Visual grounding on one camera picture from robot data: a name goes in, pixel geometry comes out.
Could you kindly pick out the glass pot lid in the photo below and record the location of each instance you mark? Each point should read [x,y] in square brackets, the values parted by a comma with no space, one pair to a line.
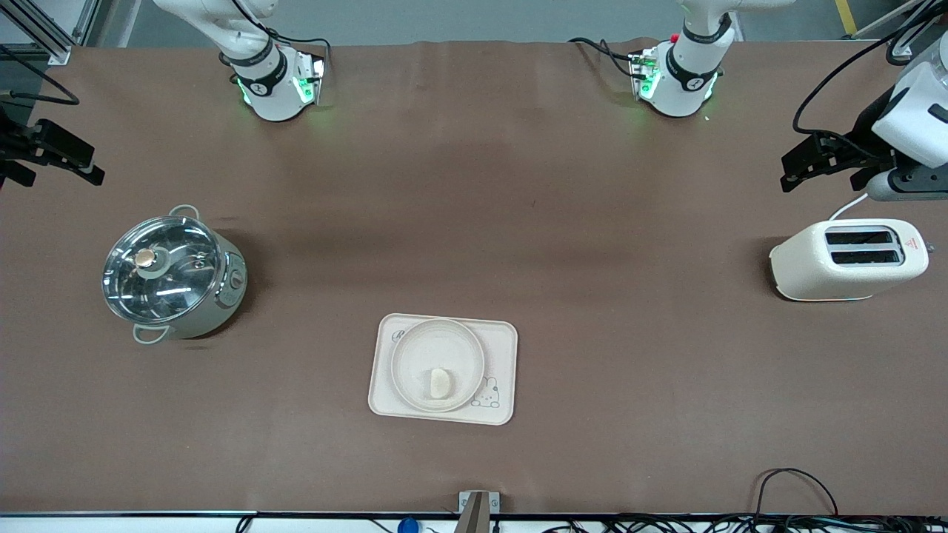
[167,270]

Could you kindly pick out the blue round knob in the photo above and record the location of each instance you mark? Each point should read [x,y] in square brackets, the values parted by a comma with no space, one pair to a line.
[408,527]

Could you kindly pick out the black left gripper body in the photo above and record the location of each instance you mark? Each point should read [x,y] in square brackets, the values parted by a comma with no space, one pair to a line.
[871,130]

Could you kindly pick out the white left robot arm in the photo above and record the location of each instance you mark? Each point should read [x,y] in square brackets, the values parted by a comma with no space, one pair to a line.
[685,78]

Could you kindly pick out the cream round plate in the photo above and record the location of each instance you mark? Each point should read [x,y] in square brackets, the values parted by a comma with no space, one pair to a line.
[429,348]

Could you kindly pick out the grey metal camera bracket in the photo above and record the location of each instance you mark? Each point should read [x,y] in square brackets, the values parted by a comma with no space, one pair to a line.
[478,511]

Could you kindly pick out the cream rabbit print tray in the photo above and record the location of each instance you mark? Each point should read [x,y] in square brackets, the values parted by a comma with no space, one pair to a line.
[500,355]

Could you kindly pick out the white steamed bun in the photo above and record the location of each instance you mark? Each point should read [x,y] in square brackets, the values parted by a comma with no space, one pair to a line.
[440,383]

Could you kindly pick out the steel pot with glass lid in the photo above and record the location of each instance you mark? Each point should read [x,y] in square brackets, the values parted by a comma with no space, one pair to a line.
[226,292]

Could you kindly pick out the cream two-slot toaster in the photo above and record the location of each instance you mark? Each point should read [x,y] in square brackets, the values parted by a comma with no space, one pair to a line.
[807,270]

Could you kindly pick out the brown table cover mat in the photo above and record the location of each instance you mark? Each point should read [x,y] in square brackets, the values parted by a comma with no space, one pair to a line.
[518,185]

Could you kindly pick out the aluminium frame profile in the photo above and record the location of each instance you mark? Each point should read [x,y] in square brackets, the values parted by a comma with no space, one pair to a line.
[911,22]
[44,33]

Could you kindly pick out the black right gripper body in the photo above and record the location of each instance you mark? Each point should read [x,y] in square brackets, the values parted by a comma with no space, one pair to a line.
[13,142]

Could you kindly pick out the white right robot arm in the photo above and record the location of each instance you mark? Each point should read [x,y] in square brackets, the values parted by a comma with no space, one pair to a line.
[268,98]

